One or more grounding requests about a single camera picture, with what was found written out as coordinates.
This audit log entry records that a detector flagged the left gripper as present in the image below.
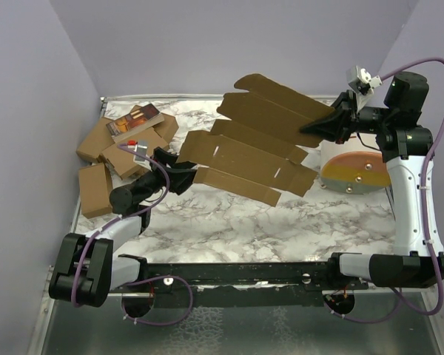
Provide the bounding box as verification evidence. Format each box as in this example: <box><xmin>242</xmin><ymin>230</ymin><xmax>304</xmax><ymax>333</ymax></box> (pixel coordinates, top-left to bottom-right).
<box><xmin>133</xmin><ymin>146</ymin><xmax>204</xmax><ymax>201</ymax></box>

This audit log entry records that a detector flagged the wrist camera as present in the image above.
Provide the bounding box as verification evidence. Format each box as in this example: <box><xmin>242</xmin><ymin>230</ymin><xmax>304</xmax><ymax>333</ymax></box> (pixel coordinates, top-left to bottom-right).
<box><xmin>127</xmin><ymin>140</ymin><xmax>148</xmax><ymax>165</ymax></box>
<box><xmin>346</xmin><ymin>65</ymin><xmax>383</xmax><ymax>96</ymax></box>

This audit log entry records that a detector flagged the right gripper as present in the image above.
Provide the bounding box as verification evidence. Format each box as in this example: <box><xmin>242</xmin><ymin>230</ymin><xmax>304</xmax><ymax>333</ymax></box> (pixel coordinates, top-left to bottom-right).
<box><xmin>300</xmin><ymin>89</ymin><xmax>394</xmax><ymax>144</ymax></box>

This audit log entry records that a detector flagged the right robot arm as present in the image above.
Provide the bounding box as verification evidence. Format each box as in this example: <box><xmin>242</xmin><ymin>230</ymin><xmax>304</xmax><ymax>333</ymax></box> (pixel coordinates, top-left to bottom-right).
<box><xmin>300</xmin><ymin>71</ymin><xmax>444</xmax><ymax>289</ymax></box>

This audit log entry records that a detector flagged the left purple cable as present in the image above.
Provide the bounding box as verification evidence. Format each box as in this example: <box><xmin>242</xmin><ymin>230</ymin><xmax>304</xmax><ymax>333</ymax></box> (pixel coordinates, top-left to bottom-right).
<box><xmin>70</xmin><ymin>143</ymin><xmax>194</xmax><ymax>328</ymax></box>

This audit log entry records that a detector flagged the white round ceramic container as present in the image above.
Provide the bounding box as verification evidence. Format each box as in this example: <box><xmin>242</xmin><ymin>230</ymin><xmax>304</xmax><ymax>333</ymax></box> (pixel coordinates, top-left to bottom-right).
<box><xmin>320</xmin><ymin>133</ymin><xmax>391</xmax><ymax>195</ymax></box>

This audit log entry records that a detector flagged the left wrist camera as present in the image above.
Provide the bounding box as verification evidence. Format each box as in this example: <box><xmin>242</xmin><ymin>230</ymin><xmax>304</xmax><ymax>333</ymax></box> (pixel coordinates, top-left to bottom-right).
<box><xmin>127</xmin><ymin>140</ymin><xmax>148</xmax><ymax>165</ymax></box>

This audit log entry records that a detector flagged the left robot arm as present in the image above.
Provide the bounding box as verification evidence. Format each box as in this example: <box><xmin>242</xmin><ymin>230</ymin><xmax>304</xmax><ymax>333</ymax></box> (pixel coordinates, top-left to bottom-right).
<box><xmin>48</xmin><ymin>141</ymin><xmax>197</xmax><ymax>307</ymax></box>

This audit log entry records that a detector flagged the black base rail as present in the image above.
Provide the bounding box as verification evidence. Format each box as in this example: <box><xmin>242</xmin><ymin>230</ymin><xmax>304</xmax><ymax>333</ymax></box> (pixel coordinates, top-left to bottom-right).
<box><xmin>107</xmin><ymin>254</ymin><xmax>378</xmax><ymax>310</ymax></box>

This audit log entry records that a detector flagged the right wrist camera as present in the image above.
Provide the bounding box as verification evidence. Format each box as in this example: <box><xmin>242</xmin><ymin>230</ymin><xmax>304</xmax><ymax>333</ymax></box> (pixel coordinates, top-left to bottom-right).
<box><xmin>346</xmin><ymin>65</ymin><xmax>383</xmax><ymax>96</ymax></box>

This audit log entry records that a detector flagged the small cardboard box left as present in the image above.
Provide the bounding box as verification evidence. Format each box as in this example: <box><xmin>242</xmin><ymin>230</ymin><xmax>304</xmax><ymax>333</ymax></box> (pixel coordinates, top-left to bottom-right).
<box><xmin>78</xmin><ymin>163</ymin><xmax>112</xmax><ymax>219</ymax></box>

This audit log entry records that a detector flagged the paperback book dark cover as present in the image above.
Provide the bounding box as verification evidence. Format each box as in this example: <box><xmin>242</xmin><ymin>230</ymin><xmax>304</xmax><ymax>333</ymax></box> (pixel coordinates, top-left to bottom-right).
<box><xmin>106</xmin><ymin>104</ymin><xmax>164</xmax><ymax>143</ymax></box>

